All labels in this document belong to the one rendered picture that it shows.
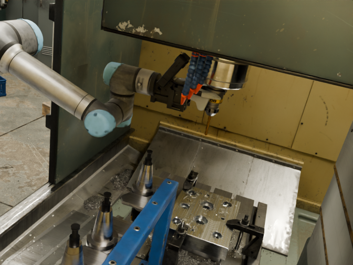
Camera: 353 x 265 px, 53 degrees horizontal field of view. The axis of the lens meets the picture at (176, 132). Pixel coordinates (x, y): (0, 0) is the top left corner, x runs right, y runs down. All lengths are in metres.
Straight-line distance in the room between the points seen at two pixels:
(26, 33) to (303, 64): 0.84
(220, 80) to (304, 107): 1.17
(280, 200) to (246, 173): 0.24
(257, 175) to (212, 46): 1.47
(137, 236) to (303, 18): 0.52
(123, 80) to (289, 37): 0.56
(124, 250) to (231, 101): 1.47
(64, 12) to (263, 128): 1.25
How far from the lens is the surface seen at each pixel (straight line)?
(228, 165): 2.07
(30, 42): 1.21
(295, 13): 0.64
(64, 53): 1.46
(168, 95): 1.02
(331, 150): 2.13
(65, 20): 1.43
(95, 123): 0.97
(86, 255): 0.73
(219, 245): 1.17
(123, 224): 0.81
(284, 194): 2.03
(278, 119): 2.07
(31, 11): 6.10
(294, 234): 2.03
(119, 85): 1.07
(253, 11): 0.65
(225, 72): 0.92
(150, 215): 0.82
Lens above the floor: 1.72
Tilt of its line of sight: 23 degrees down
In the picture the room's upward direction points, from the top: 11 degrees clockwise
